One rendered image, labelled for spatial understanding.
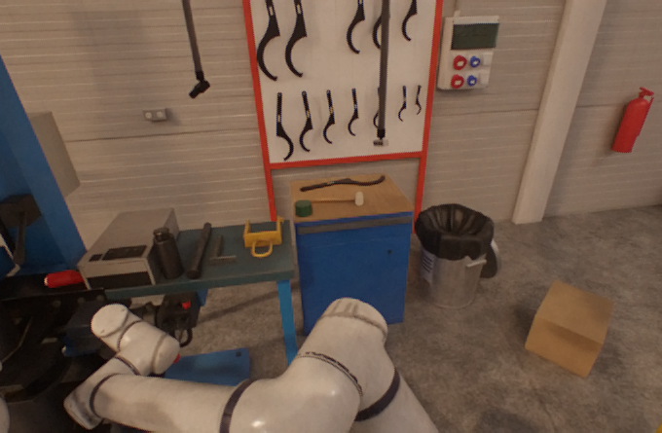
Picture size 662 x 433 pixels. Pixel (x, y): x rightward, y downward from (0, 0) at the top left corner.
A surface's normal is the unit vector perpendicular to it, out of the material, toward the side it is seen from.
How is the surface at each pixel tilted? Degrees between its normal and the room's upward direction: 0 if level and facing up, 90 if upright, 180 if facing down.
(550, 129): 90
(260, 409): 26
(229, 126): 90
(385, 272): 90
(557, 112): 90
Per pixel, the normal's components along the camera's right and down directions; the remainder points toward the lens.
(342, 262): 0.15, 0.47
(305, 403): -0.02, -0.67
